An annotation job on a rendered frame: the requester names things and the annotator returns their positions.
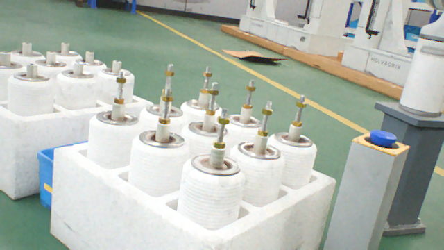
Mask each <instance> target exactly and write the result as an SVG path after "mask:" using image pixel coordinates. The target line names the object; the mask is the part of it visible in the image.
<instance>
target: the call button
mask: <svg viewBox="0 0 444 250"><path fill-rule="evenodd" d="M370 136H371V137H372V139H371V140H372V141H373V142H375V143H377V144H380V145H384V146H392V145H393V143H396V140H397V137H396V136H395V135H394V134H392V133H388V132H385V131H378V130H374V131H371V132H370Z"/></svg>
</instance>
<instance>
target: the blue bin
mask: <svg viewBox="0 0 444 250"><path fill-rule="evenodd" d="M84 142H89V140H88V141H83V142H77V143H73V144H66V145H61V146H57V147H50V148H46V149H40V151H38V153H37V158H38V160H39V161H40V203H41V204H42V205H43V206H44V207H45V208H47V209H48V210H50V211H51V207H52V191H53V163H54V149H55V148H58V147H65V146H73V145H74V144H80V143H84Z"/></svg>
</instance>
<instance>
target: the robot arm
mask: <svg viewBox="0 0 444 250"><path fill-rule="evenodd" d="M423 1H424V2H425V3H426V4H427V5H428V6H429V7H431V8H433V9H435V10H442V11H443V14H442V15H441V17H440V19H437V20H436V21H435V22H433V23H431V24H427V25H425V26H424V27H422V29H421V31H420V35H419V38H418V42H417V45H416V50H415V51H414V53H413V58H412V60H411V64H410V67H409V71H408V75H407V79H406V82H405V84H404V89H403V91H402V96H401V98H400V103H399V106H398V108H399V109H401V110H404V111H406V112H408V113H413V114H415V115H422V116H426V117H438V116H441V115H442V112H443V109H444V0H423Z"/></svg>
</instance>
